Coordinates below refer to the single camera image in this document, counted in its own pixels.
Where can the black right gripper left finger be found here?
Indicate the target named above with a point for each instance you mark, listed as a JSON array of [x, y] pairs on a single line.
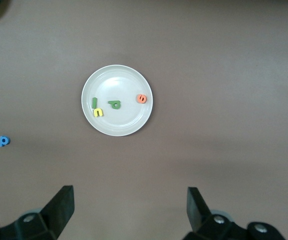
[[59, 212]]

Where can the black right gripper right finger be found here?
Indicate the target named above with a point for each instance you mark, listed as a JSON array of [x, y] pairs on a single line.
[[201, 217]]

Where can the yellow foam letter u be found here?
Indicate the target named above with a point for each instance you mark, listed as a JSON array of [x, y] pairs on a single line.
[[95, 113]]

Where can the green foam letter l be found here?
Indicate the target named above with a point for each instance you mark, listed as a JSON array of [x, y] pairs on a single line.
[[94, 102]]

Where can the green foam letter p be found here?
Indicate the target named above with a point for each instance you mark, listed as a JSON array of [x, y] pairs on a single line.
[[119, 105]]

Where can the orange foam letter e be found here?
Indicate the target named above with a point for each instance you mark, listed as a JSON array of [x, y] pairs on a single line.
[[138, 100]]

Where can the blue foam letter p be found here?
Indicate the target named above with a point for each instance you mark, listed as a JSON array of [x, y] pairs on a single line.
[[0, 142]]

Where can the beige round plate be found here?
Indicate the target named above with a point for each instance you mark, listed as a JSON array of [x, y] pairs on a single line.
[[123, 120]]

